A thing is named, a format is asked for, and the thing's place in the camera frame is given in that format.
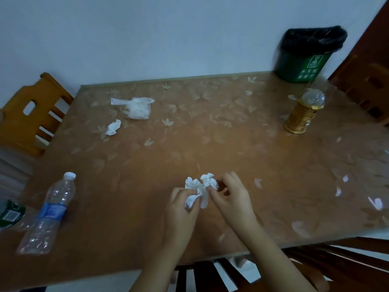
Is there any person's left hand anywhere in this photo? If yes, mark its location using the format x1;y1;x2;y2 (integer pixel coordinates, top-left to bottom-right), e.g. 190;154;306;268
164;187;202;247

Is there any person's right hand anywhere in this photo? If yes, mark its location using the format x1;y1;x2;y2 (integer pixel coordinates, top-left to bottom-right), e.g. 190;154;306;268
207;171;259;236

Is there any person's left forearm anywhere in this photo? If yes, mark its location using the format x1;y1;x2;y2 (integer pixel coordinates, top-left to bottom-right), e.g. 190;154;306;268
129;240;187;292

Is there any person's right forearm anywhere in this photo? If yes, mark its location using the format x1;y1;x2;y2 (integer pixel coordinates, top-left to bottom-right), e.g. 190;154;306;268
240;223;316;292

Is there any floral transparent table cover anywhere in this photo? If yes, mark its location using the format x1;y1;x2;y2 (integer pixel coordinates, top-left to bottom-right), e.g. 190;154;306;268
0;71;389;291

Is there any gold lantern with clear top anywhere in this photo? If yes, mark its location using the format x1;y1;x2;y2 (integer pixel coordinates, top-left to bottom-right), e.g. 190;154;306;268
284;89;325;134

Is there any dark slatted wooden chair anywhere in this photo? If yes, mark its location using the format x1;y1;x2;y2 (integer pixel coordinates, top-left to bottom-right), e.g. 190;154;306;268
176;237;389;292

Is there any small crumpled white tissue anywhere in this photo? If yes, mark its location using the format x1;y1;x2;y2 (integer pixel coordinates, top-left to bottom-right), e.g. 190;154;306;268
105;119;122;136

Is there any crumpled white plastic bag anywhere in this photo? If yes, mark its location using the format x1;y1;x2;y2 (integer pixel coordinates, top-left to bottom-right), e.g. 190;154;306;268
111;97;155;120

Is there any green trash bin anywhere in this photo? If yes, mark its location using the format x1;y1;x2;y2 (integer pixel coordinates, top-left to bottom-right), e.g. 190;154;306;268
274;48;333;83

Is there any clear plastic water bottle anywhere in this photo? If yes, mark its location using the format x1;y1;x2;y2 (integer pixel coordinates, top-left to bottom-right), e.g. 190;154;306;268
17;172;77;256

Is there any black trash bag liner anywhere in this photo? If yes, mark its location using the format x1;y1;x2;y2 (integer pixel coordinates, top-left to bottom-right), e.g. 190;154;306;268
280;26;348;54

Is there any light wooden chair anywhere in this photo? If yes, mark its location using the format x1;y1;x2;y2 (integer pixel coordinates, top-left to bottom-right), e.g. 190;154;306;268
0;72;74;158

